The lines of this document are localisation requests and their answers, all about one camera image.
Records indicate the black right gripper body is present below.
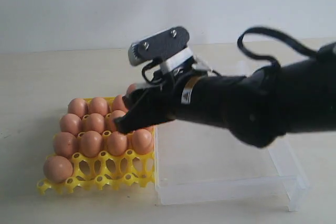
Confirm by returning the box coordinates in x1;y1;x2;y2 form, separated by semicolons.
141;74;200;124

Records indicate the brown egg placed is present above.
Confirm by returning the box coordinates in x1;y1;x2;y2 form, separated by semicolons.
59;113;82;136
82;113;105;134
108;110;127;132
111;94;128;113
68;98;88;118
88;97;110;116

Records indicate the brown egg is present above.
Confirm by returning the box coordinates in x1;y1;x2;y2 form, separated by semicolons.
131;129;154;155
106;132;128;156
53;132;79;159
126;83;138;95
43;156;73;184
80;131;103;158

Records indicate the brown egg front bottom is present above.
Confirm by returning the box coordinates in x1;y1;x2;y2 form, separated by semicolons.
131;129;154;155

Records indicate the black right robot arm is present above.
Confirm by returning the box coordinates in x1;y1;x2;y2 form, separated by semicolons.
114;44;335;148

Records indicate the yellow plastic egg tray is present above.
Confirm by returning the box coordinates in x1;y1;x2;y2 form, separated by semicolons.
36;97;156;195

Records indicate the clear plastic container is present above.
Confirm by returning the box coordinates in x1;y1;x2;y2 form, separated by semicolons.
155;121;309;211

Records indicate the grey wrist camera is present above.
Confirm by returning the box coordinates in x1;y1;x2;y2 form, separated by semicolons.
128;26;190;66

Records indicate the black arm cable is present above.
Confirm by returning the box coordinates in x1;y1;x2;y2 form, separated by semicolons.
236;26;321;65

